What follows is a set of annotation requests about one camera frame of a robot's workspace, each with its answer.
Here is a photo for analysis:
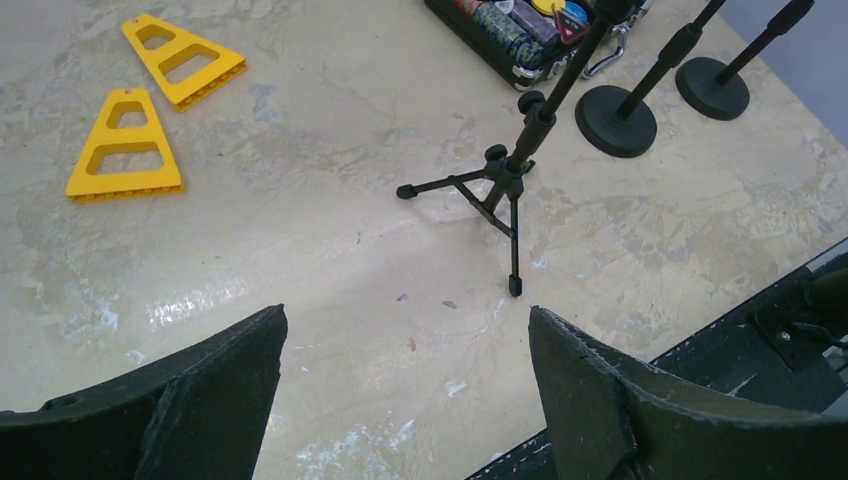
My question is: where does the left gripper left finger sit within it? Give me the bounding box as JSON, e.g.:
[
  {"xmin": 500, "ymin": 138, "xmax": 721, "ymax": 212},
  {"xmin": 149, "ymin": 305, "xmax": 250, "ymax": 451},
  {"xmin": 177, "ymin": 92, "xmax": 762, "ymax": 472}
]
[{"xmin": 1, "ymin": 305, "xmax": 288, "ymax": 479}]

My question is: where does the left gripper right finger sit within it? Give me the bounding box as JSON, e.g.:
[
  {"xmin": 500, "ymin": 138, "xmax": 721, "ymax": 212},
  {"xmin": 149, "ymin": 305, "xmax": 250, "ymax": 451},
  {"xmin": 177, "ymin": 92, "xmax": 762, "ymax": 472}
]
[{"xmin": 528, "ymin": 306, "xmax": 847, "ymax": 479}]

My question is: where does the black tripod mic stand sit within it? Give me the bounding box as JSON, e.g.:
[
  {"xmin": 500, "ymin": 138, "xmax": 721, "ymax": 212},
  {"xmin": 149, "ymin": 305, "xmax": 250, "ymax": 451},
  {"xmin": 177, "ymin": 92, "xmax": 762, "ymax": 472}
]
[{"xmin": 396, "ymin": 0, "xmax": 643, "ymax": 297}]

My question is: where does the round-base mic stand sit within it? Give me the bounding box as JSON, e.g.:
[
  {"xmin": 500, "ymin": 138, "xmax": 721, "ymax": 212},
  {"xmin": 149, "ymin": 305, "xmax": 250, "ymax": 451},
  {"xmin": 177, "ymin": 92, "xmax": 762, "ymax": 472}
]
[
  {"xmin": 575, "ymin": 0, "xmax": 724, "ymax": 158},
  {"xmin": 675, "ymin": 0, "xmax": 815, "ymax": 121}
]

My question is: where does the yellow triangle stand near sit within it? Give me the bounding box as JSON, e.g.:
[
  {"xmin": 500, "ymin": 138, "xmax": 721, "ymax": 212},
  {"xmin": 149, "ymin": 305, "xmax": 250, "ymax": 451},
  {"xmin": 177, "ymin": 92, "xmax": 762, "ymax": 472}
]
[{"xmin": 65, "ymin": 88, "xmax": 185, "ymax": 203}]

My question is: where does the yellow triangle stand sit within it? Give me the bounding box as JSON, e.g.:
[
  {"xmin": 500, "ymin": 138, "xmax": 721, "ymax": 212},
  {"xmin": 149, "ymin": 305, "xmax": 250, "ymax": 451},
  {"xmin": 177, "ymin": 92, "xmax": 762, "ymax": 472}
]
[
  {"xmin": 121, "ymin": 14, "xmax": 248, "ymax": 113},
  {"xmin": 65, "ymin": 88, "xmax": 185, "ymax": 203}
]

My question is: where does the yellow triangle stand far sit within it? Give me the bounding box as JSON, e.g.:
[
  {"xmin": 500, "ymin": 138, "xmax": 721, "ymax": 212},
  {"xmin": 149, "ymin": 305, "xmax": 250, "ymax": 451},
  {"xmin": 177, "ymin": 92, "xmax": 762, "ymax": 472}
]
[{"xmin": 121, "ymin": 14, "xmax": 248, "ymax": 113}]

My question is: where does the black poker chip case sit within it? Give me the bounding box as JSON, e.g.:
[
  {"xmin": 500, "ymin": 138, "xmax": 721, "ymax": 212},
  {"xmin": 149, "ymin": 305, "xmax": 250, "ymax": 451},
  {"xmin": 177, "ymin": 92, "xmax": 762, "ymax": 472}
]
[{"xmin": 423, "ymin": 0, "xmax": 657, "ymax": 93}]

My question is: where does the yellow dealer chip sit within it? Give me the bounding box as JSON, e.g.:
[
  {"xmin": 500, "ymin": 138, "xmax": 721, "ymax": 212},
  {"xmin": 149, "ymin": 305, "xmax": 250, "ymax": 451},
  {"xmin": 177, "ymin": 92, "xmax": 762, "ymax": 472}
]
[{"xmin": 530, "ymin": 0, "xmax": 567, "ymax": 17}]

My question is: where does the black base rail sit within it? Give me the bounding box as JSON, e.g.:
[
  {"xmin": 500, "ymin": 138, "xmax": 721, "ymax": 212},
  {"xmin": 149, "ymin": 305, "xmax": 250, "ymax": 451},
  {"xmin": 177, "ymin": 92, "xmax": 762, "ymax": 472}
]
[{"xmin": 476, "ymin": 243, "xmax": 847, "ymax": 479}]

